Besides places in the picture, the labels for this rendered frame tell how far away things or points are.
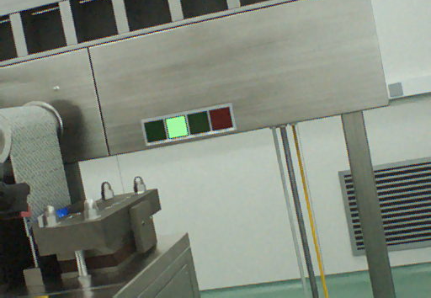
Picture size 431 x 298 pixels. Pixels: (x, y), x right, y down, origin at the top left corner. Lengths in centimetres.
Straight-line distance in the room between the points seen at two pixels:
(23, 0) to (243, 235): 263
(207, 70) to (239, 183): 246
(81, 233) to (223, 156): 271
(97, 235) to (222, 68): 55
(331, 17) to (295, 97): 22
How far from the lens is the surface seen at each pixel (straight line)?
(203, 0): 181
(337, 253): 415
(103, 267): 154
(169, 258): 165
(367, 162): 184
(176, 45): 174
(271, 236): 416
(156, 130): 175
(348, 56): 167
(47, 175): 169
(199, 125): 172
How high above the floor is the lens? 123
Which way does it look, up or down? 3 degrees down
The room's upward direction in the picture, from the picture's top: 11 degrees counter-clockwise
